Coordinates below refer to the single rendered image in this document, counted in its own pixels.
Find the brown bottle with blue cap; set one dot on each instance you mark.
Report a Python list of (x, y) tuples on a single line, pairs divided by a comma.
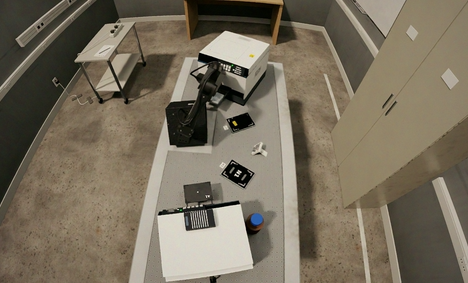
[(254, 223)]

